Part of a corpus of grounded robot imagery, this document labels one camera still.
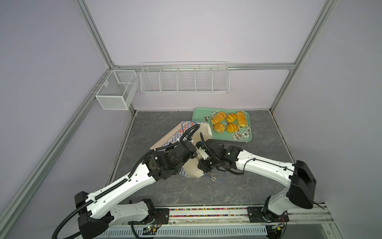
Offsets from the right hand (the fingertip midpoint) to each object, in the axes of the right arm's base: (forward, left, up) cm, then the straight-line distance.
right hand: (199, 167), depth 78 cm
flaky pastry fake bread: (+33, -14, -8) cm, 37 cm away
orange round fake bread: (+43, -25, -8) cm, 50 cm away
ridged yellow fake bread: (+42, -32, -10) cm, 54 cm away
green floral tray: (+39, -21, -12) cm, 45 cm away
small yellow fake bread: (+33, -24, -8) cm, 42 cm away
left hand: (+4, +10, +13) cm, 17 cm away
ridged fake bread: (+42, -14, -8) cm, 45 cm away
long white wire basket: (+54, +9, +18) cm, 58 cm away
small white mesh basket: (+53, +57, +11) cm, 79 cm away
